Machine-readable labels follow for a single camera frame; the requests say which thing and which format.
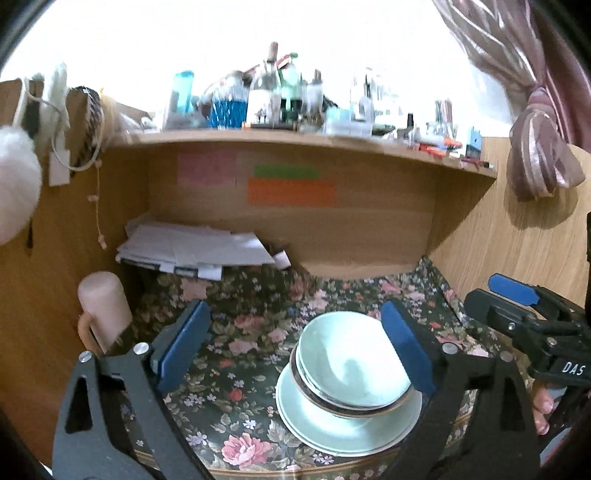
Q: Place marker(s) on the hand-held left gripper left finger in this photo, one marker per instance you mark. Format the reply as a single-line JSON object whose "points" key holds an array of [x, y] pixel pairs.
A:
{"points": [[184, 341]]}

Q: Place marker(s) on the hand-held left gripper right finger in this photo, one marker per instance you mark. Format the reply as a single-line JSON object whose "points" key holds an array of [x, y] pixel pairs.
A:
{"points": [[408, 350]]}

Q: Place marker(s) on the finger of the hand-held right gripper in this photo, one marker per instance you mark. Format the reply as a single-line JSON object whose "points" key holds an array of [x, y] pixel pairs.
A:
{"points": [[512, 286], [498, 314]]}

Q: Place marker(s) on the green bowl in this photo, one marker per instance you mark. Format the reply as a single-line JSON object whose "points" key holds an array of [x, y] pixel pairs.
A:
{"points": [[341, 350]]}

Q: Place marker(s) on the brown plate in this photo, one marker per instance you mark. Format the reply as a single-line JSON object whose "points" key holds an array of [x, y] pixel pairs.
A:
{"points": [[351, 412]]}

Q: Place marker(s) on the green plate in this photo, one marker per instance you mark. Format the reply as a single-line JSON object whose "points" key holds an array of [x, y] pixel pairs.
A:
{"points": [[323, 429]]}

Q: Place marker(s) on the white plate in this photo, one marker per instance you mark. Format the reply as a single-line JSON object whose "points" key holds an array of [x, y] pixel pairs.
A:
{"points": [[323, 449]]}

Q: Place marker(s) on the person's right hand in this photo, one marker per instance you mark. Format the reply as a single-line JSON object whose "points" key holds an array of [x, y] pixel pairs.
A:
{"points": [[541, 408]]}

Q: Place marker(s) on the floral tablecloth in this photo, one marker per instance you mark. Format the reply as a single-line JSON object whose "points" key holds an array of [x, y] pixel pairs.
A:
{"points": [[240, 332]]}

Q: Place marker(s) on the pink mug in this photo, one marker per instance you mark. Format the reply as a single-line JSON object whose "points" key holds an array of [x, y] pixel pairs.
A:
{"points": [[104, 304]]}

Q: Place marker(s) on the stack of white papers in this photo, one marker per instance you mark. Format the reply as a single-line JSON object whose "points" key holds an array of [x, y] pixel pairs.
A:
{"points": [[194, 249]]}

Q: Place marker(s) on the pink curtain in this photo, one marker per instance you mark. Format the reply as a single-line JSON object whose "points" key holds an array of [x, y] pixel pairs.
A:
{"points": [[540, 152]]}

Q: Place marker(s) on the blue box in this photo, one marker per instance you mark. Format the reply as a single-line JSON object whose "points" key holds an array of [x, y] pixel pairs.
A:
{"points": [[473, 144]]}

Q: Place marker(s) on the pink sticky note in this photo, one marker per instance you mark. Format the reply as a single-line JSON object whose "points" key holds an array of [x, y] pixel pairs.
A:
{"points": [[207, 170]]}

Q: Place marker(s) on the tall clear jar with sticks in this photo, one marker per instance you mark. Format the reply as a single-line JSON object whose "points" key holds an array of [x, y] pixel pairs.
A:
{"points": [[444, 117]]}

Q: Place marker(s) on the orange sticky note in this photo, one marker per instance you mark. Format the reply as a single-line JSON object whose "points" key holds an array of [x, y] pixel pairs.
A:
{"points": [[291, 193]]}

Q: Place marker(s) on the black nail polish bottle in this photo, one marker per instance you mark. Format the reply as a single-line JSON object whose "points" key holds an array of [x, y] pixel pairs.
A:
{"points": [[409, 122]]}

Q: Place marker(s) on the green sticky note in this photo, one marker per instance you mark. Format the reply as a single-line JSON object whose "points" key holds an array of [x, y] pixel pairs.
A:
{"points": [[286, 172]]}

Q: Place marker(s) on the white paper tag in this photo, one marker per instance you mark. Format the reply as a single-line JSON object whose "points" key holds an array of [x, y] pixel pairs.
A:
{"points": [[59, 167]]}

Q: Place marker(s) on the clear plastic box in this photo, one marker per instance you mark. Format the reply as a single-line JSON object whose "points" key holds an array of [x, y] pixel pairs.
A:
{"points": [[346, 128]]}

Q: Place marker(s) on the white fluffy puff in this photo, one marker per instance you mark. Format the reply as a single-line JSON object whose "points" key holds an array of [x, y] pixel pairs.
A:
{"points": [[16, 184]]}

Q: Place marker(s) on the blue glass bottle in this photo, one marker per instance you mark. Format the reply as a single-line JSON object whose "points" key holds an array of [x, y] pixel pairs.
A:
{"points": [[228, 110]]}

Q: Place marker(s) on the dark patterned headband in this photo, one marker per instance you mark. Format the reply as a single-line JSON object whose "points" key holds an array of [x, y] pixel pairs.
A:
{"points": [[87, 124]]}

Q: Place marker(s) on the light blue jar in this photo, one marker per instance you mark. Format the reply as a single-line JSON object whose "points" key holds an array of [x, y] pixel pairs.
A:
{"points": [[339, 115]]}

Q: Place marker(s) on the white printed mug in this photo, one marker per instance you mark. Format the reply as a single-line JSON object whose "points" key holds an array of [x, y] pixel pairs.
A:
{"points": [[261, 108]]}

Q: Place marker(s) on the teal plastic bottle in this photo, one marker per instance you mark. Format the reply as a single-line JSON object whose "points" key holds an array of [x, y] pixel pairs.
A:
{"points": [[183, 94]]}

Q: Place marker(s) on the green pump bottle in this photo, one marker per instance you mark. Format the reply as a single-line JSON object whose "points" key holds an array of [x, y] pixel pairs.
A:
{"points": [[290, 87]]}

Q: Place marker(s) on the clear glass bottle with cork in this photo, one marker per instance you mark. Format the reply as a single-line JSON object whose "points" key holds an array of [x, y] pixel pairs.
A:
{"points": [[269, 69]]}

